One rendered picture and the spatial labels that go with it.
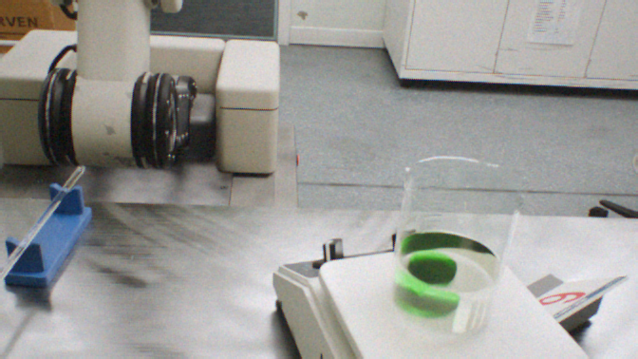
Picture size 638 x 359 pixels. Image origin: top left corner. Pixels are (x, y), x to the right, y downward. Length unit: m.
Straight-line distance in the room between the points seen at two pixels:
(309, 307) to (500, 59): 2.63
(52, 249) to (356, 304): 0.28
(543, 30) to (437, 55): 0.46
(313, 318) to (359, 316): 0.04
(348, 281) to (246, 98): 0.98
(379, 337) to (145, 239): 0.28
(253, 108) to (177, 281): 0.86
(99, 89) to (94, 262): 0.62
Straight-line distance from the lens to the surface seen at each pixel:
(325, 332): 0.40
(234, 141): 1.39
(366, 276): 0.40
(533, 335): 0.39
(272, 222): 0.60
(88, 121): 1.14
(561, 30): 3.04
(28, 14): 2.55
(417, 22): 2.85
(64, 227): 0.59
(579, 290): 0.55
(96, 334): 0.50
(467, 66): 2.97
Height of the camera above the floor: 1.09
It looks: 30 degrees down
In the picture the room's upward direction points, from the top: 5 degrees clockwise
